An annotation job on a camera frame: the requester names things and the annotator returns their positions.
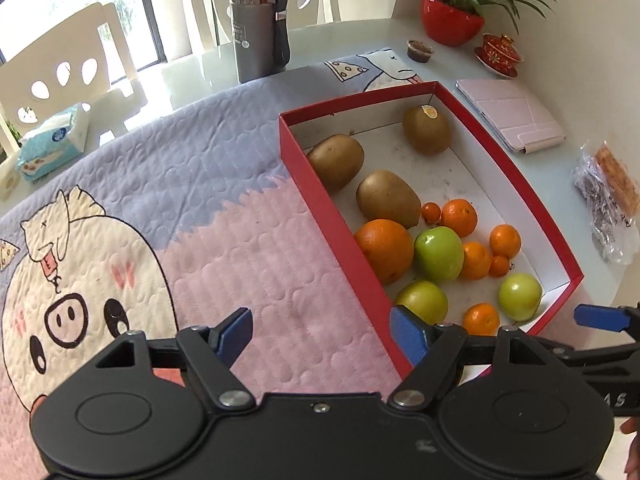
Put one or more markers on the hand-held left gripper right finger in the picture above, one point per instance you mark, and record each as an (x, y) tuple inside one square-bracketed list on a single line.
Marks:
[(407, 334)]

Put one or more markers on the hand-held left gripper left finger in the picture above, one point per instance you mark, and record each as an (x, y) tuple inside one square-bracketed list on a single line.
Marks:
[(235, 334)]

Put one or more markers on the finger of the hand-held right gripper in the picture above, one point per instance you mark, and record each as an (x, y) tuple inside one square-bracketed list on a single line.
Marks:
[(600, 357), (595, 316)]

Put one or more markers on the green apple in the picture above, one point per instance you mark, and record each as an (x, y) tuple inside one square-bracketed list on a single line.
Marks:
[(520, 296), (422, 301), (439, 254)]

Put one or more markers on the large orange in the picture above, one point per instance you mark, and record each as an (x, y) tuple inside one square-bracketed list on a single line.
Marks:
[(384, 251)]

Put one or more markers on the red cardboard box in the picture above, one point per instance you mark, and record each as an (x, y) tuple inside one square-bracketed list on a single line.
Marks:
[(330, 195)]

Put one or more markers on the person's right hand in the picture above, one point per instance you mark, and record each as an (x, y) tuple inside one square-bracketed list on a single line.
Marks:
[(631, 435)]

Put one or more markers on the tiny orange kumquat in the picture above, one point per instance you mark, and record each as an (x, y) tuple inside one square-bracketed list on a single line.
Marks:
[(431, 212), (499, 265)]

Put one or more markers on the clear snack bag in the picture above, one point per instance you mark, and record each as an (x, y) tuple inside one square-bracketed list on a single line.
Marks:
[(607, 195)]

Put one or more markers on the cartoon pig printed blanket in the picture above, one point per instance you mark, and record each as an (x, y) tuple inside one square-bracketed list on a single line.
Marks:
[(200, 210)]

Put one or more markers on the brown kiwi with sticker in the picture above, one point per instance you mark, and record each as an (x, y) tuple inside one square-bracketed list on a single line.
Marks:
[(427, 130)]

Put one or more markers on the pink tablet case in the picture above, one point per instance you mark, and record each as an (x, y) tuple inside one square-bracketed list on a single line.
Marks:
[(515, 110)]

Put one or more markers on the blue tissue pack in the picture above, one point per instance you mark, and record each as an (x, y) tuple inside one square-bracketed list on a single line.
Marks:
[(52, 142)]

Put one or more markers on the red saucer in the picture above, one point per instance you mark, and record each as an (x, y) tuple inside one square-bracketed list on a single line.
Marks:
[(492, 69)]

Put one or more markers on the red lidded teacup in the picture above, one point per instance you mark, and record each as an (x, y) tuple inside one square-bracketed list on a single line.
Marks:
[(500, 50)]

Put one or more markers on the small brown cup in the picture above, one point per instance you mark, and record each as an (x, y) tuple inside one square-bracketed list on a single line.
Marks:
[(420, 51)]

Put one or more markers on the small green plant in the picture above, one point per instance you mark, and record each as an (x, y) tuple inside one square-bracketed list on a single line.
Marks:
[(8, 134)]

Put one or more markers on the grey thermos bottle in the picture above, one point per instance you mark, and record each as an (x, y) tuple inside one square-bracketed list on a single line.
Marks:
[(257, 25)]

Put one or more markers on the potted plant in red pot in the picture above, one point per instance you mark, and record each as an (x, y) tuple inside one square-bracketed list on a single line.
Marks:
[(452, 17)]

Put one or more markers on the white chair with oval holes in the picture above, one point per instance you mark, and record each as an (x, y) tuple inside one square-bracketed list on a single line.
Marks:
[(210, 5), (65, 45)]

